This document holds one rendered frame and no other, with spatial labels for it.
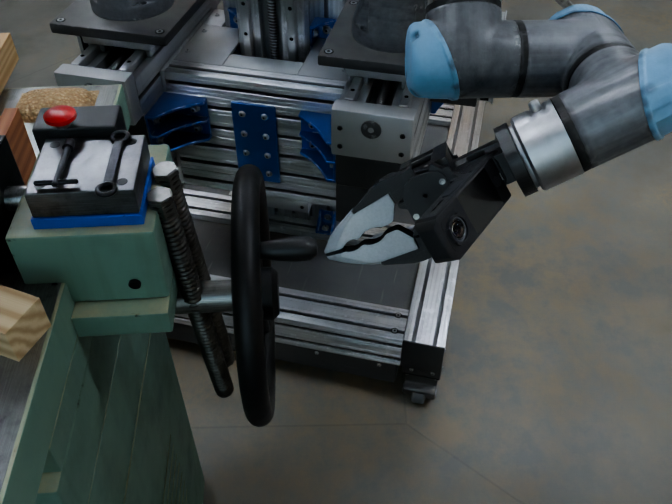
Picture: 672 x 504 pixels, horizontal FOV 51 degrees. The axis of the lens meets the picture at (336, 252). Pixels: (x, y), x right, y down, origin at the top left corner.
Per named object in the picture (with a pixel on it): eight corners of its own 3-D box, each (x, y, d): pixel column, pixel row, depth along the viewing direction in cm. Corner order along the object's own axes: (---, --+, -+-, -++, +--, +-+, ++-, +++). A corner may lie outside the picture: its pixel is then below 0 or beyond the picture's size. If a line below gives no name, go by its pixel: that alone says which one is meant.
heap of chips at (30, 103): (89, 120, 88) (86, 107, 86) (8, 123, 87) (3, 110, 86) (99, 90, 93) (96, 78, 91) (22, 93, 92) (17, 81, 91)
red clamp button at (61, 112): (74, 128, 66) (71, 119, 65) (42, 129, 66) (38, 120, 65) (80, 111, 68) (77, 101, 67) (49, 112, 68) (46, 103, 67)
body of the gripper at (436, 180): (426, 226, 75) (533, 176, 71) (424, 257, 67) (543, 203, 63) (393, 164, 73) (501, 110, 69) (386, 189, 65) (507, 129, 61)
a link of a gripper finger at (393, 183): (369, 234, 70) (447, 196, 67) (367, 240, 68) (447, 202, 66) (346, 194, 69) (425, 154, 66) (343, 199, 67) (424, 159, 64)
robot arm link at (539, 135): (590, 183, 62) (552, 101, 60) (540, 205, 63) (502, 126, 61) (576, 160, 69) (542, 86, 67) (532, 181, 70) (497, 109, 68)
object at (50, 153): (144, 224, 64) (132, 177, 61) (22, 230, 64) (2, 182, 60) (160, 142, 74) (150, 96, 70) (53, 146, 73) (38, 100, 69)
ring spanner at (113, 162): (116, 198, 61) (115, 194, 60) (93, 199, 61) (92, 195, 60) (132, 132, 68) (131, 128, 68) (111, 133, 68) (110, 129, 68)
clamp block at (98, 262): (170, 301, 70) (153, 234, 63) (31, 308, 69) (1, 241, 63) (182, 205, 80) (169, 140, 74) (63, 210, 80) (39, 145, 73)
